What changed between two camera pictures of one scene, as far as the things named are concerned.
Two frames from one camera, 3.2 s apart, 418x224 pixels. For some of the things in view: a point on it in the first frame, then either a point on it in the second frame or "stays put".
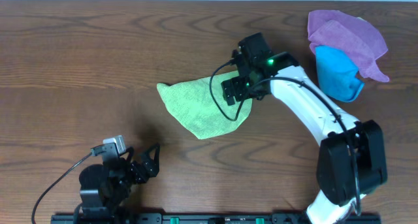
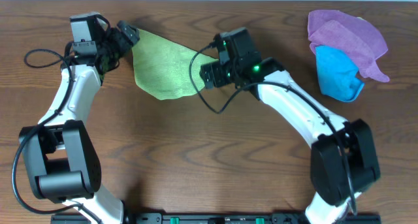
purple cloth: (350, 34) stays put
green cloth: (192, 100) -> (162, 66)
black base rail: (193, 218) stays put
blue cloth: (337, 73) stays put
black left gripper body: (121, 179) -> (113, 49)
